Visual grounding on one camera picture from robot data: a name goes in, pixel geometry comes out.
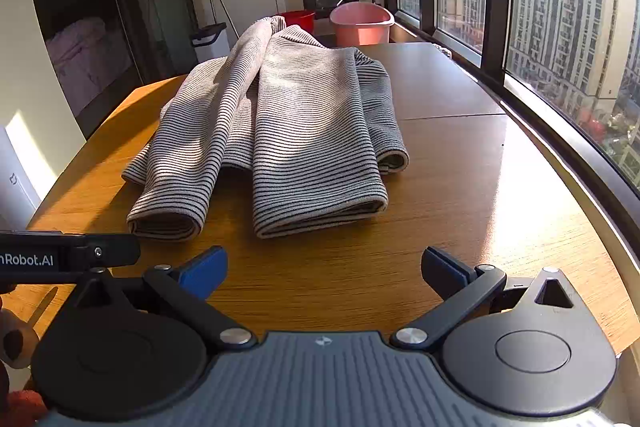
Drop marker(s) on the bed with pink sheet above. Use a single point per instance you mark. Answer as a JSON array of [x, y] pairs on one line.
[[87, 57]]

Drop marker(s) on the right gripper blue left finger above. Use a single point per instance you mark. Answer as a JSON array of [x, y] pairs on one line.
[[182, 294]]

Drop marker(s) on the red plastic bucket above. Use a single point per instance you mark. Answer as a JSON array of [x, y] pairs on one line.
[[302, 18]]

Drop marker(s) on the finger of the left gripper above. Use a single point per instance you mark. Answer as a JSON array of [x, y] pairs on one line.
[[58, 256]]

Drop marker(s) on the gloved left hand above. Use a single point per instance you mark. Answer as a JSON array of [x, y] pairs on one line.
[[22, 407]]

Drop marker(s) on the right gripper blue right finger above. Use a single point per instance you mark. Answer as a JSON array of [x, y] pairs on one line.
[[463, 290]]

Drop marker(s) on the striped knit sweater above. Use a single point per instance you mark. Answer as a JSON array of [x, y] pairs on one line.
[[315, 128]]

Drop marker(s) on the pink plastic basin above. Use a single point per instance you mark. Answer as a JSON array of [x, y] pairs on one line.
[[361, 24]]

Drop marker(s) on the white trash bin black lid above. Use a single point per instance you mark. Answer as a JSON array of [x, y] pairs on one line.
[[210, 42]]

